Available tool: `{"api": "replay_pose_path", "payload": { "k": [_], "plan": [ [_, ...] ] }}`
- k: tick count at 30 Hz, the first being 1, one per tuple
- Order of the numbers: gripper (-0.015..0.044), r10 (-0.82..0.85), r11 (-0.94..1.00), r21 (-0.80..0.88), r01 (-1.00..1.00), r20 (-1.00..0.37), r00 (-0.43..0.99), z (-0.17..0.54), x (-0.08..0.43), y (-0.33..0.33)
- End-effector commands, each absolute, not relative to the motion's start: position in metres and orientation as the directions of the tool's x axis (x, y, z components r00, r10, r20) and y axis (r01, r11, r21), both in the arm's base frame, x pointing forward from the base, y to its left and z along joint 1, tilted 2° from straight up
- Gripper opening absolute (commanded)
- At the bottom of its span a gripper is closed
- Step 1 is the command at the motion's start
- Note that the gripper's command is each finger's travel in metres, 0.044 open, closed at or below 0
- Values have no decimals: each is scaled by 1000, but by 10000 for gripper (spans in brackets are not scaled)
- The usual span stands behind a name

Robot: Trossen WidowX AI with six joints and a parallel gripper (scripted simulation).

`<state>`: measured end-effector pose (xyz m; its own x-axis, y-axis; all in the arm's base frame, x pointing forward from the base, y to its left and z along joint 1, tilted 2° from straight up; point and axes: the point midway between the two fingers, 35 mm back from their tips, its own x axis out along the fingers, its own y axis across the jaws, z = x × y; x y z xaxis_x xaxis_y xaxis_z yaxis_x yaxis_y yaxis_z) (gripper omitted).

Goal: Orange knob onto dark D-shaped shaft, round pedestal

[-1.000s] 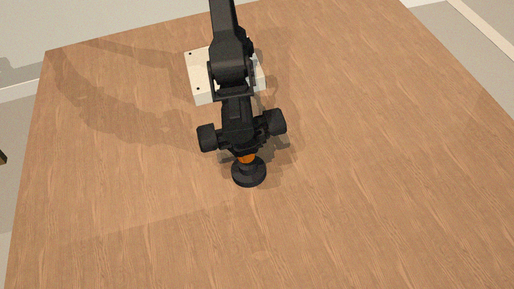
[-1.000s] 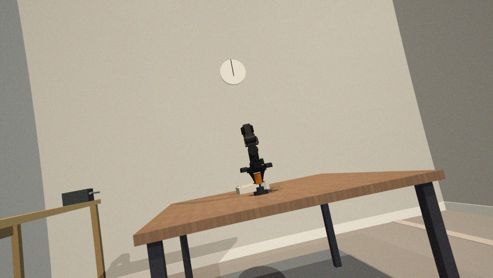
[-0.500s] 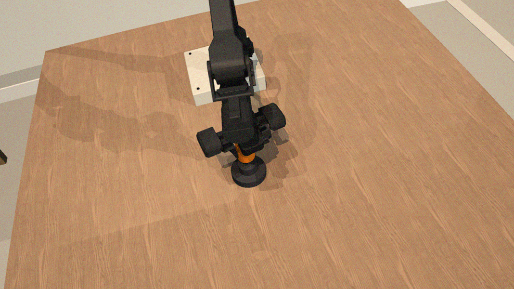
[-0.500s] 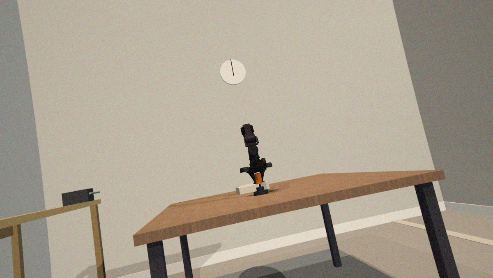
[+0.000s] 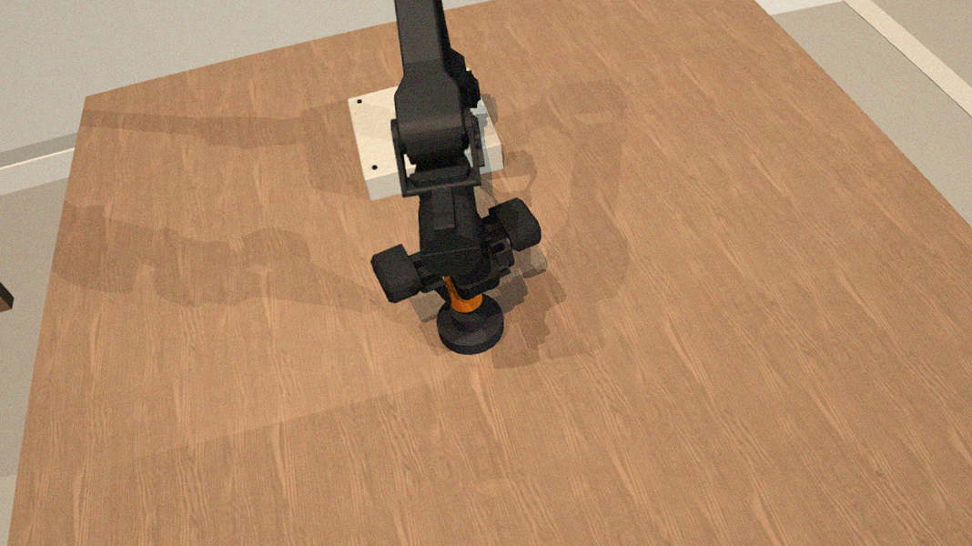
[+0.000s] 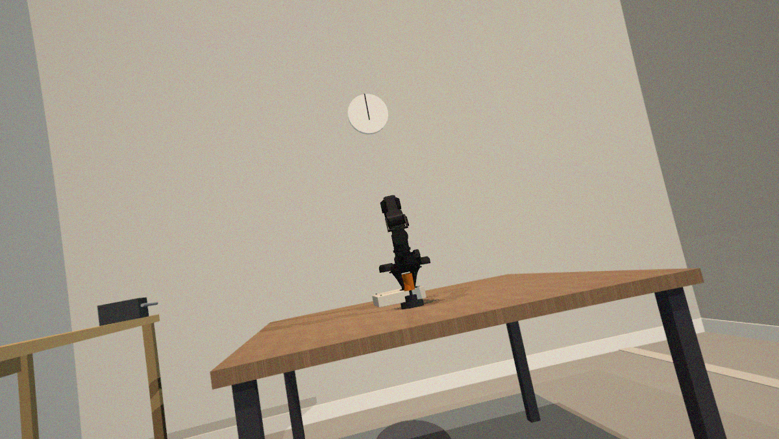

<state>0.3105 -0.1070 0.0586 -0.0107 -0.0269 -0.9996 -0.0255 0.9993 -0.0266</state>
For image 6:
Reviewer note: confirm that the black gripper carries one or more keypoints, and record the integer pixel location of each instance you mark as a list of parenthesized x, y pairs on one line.
[(394, 268)]

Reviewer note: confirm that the dark grey round pedestal with shaft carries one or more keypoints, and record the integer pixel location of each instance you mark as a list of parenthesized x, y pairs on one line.
[(411, 301)]

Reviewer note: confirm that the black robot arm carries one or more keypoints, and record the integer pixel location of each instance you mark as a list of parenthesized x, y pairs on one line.
[(395, 223)]

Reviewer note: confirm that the orange knob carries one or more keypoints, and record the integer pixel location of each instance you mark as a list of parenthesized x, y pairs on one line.
[(408, 282)]

